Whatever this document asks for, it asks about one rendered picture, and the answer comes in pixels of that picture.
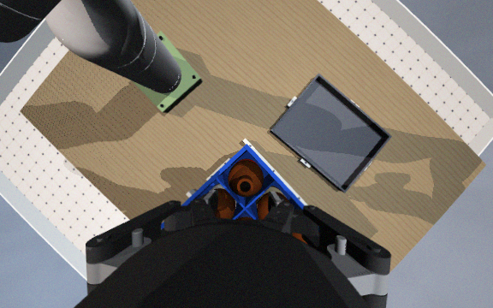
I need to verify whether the blue crate with dividers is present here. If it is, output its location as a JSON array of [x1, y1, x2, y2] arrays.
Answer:
[[182, 144, 303, 220]]

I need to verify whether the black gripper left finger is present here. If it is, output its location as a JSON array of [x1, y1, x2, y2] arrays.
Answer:
[[86, 189, 220, 295]]

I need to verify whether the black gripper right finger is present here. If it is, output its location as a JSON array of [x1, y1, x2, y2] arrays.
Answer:
[[257, 192, 391, 308]]

